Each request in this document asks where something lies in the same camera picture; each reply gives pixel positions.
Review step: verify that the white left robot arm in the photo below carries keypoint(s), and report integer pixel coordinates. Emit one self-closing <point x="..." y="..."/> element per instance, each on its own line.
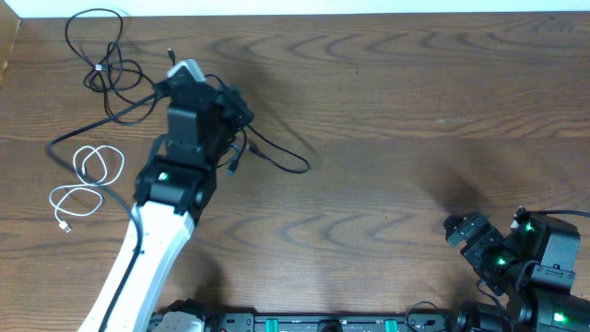
<point x="171" y="192"/>

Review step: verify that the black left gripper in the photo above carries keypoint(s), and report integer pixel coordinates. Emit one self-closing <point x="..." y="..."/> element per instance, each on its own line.
<point x="235" y="109"/>

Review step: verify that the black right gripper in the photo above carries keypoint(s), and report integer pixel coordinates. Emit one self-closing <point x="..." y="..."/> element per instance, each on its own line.
<point x="490" y="236"/>

